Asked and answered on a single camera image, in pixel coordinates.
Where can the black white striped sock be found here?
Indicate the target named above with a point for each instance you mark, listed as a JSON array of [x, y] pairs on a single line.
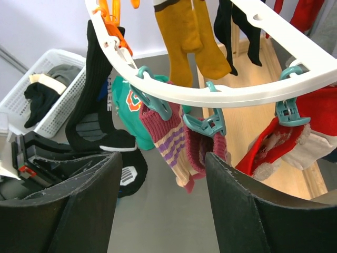
[[229, 17]]

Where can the mustard yellow sock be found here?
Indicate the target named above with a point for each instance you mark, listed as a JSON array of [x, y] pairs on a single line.
[[186, 28]]

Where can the white round sock hanger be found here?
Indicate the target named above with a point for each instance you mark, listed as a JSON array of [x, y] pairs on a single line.
[[321, 66]]

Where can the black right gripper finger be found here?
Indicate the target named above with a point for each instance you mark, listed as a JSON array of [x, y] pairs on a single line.
[[250, 216]]

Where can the teal clothes clip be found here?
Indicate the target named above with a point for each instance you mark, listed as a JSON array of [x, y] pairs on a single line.
[[287, 111], [160, 106], [209, 126]]

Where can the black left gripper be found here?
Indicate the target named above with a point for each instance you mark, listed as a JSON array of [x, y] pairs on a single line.
[[62, 200]]

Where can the white plastic laundry basket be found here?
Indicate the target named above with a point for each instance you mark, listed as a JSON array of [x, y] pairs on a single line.
[[17, 107]]

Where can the beige maroon purple striped sock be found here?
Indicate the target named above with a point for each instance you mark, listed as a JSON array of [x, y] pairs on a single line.
[[169, 139]]

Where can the red christmas sock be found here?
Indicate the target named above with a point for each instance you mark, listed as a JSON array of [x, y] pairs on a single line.
[[299, 146]]

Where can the black sports sock blue accents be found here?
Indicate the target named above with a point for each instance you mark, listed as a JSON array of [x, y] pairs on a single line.
[[90, 126]]

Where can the green jacket with orange logo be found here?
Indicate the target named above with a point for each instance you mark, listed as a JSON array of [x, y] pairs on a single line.
[[127, 106]]

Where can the wooden rack base frame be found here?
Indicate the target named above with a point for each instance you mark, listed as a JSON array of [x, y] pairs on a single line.
[[245, 124]]

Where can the orange clothes clip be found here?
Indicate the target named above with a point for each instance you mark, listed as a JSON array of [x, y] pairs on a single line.
[[112, 21]]

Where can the clothes pile in basket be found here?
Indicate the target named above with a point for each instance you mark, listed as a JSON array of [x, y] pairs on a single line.
[[45, 89]]

